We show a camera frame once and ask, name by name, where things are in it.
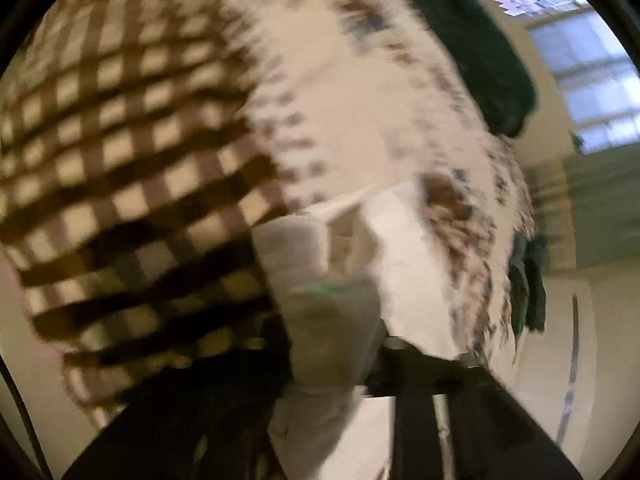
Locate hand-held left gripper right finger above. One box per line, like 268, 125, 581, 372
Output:
365, 337, 586, 480

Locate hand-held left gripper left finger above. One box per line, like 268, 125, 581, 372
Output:
60, 310, 296, 480

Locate white pants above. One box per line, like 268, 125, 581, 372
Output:
250, 180, 481, 480

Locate folded grey-green pants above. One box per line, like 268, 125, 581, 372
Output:
509, 235, 530, 338

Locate white headboard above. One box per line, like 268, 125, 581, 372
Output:
515, 270, 637, 461

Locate wide green striped curtain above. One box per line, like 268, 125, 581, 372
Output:
530, 150, 640, 272

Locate floral checked quilt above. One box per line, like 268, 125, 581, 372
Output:
0, 0, 538, 411

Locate dark green blanket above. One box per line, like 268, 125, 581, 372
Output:
365, 0, 539, 139

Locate white framed window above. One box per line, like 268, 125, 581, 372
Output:
492, 0, 640, 156

